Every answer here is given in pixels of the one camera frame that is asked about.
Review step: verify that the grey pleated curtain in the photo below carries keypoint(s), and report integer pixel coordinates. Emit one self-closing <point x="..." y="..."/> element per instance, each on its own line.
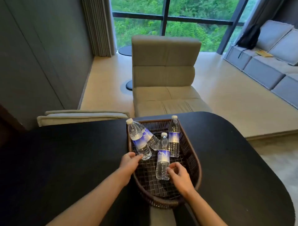
<point x="99" y="28"/>

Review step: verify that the brown woven wicker basket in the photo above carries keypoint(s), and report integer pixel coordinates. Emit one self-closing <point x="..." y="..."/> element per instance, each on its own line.
<point x="149" y="184"/>

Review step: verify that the round black side table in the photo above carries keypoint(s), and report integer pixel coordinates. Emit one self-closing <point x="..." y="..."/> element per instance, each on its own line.
<point x="125" y="50"/>

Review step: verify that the person's left hand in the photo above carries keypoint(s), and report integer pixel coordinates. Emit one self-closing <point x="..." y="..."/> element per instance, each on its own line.
<point x="128" y="163"/>

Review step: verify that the grey sofa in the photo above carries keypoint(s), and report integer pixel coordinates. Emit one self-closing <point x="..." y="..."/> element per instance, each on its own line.
<point x="267" y="67"/>

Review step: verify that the beige upholstered lounge chair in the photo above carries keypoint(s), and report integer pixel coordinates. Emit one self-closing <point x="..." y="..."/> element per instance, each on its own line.
<point x="163" y="76"/>

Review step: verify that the person's left forearm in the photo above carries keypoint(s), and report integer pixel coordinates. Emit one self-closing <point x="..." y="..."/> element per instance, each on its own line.
<point x="93" y="200"/>

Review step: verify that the grey sheer curtain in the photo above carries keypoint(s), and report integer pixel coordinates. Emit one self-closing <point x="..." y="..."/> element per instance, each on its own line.
<point x="258" y="14"/>

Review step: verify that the black backpack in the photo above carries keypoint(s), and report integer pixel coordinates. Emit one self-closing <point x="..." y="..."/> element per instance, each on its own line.
<point x="249" y="37"/>

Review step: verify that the beige chair with grey cushion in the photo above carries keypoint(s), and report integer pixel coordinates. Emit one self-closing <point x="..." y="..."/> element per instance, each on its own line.
<point x="81" y="117"/>

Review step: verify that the clear water bottle blue label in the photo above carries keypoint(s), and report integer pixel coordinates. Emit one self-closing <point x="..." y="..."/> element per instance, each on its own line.
<point x="137" y="137"/>
<point x="151" y="139"/>
<point x="174" y="139"/>
<point x="163" y="160"/>

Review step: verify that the person's right hand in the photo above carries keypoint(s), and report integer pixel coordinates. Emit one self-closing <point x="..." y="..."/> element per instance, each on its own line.
<point x="180" y="178"/>

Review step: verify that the flat yellow item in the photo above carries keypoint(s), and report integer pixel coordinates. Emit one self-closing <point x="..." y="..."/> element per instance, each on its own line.
<point x="264" y="53"/>

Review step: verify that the person's right forearm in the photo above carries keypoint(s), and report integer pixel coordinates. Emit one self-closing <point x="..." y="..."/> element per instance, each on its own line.
<point x="204" y="208"/>

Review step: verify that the dark window frame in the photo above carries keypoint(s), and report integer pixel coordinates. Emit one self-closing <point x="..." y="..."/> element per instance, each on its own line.
<point x="165" y="14"/>

